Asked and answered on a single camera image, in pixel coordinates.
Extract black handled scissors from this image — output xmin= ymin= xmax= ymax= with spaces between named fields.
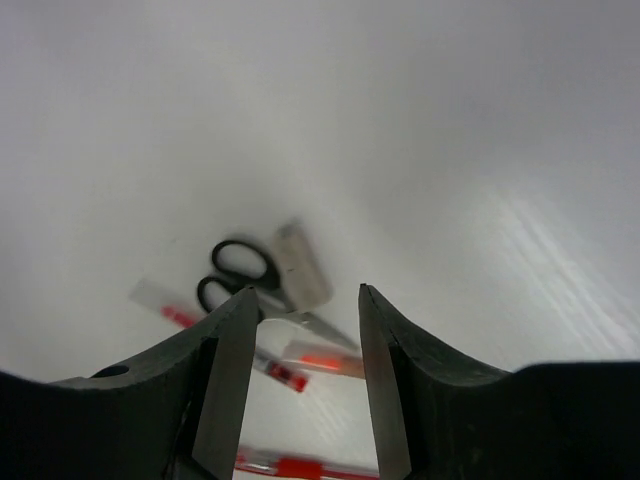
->
xmin=196 ymin=238 xmax=358 ymax=352

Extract red pen centre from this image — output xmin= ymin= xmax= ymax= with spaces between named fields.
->
xmin=235 ymin=447 xmax=379 ymax=480

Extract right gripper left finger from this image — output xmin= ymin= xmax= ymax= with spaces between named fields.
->
xmin=1 ymin=288 xmax=259 ymax=479

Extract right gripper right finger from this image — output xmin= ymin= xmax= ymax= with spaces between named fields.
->
xmin=358 ymin=284 xmax=639 ymax=479

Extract red pen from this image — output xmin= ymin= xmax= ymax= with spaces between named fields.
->
xmin=235 ymin=447 xmax=379 ymax=480
xmin=129 ymin=279 xmax=204 ymax=328
xmin=282 ymin=340 xmax=365 ymax=379

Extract beige eraser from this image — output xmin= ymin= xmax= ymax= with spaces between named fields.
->
xmin=270 ymin=220 xmax=333 ymax=312

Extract red pen upper middle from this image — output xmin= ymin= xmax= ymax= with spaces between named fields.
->
xmin=282 ymin=340 xmax=365 ymax=379

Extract red pen lower left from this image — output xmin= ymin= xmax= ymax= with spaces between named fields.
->
xmin=129 ymin=279 xmax=204 ymax=328

